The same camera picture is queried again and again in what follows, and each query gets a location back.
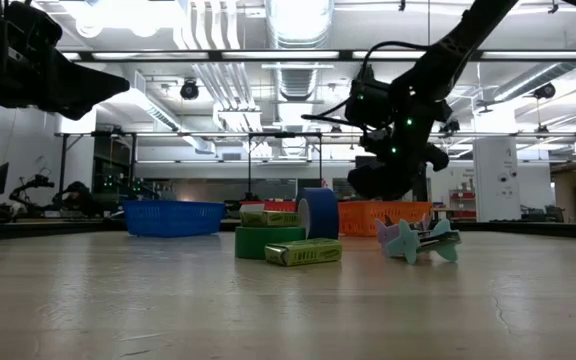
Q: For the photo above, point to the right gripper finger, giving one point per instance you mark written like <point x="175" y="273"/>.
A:
<point x="368" y="182"/>

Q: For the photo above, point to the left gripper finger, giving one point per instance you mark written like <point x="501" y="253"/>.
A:
<point x="83" y="90"/>

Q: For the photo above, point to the purple staple remover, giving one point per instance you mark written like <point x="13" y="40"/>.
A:
<point x="387" y="232"/>

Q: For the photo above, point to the blue tape roll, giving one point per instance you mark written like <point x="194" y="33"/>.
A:
<point x="323" y="212"/>

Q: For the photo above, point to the green staple box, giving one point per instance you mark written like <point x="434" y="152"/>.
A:
<point x="303" y="252"/>
<point x="270" y="219"/>

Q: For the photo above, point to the green tape roll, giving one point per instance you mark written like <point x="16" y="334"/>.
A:
<point x="253" y="242"/>

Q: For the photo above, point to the black background robot arm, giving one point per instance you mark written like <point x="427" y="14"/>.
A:
<point x="35" y="182"/>

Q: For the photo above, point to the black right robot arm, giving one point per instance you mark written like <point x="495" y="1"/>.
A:
<point x="458" y="40"/>

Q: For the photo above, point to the orange plastic basket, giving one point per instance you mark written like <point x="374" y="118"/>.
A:
<point x="363" y="217"/>

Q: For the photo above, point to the black ceiling spotlight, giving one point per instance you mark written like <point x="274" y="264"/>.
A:
<point x="189" y="90"/>
<point x="545" y="91"/>
<point x="449" y="126"/>

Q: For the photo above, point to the red plastic basket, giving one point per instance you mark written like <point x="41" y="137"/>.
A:
<point x="280" y="205"/>

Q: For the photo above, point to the red background shelf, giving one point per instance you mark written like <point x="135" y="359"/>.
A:
<point x="463" y="200"/>

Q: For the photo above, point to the white pillar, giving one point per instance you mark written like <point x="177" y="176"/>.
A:
<point x="495" y="165"/>

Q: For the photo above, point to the person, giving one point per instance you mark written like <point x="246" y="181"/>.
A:
<point x="75" y="195"/>

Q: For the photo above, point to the small background screen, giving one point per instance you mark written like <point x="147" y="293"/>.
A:
<point x="1" y="177"/>

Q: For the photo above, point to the blue plastic basket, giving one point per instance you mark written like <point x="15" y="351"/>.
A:
<point x="173" y="220"/>

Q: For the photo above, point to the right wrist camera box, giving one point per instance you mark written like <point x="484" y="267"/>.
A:
<point x="368" y="102"/>

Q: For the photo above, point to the black background rig frame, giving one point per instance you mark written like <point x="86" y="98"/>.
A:
<point x="288" y="134"/>

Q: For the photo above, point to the silver ventilation duct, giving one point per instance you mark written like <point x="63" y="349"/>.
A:
<point x="298" y="80"/>

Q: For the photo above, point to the black overhead frame beam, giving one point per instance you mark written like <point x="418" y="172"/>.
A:
<point x="215" y="55"/>

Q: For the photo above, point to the black table frame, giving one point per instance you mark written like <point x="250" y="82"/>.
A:
<point x="43" y="230"/>

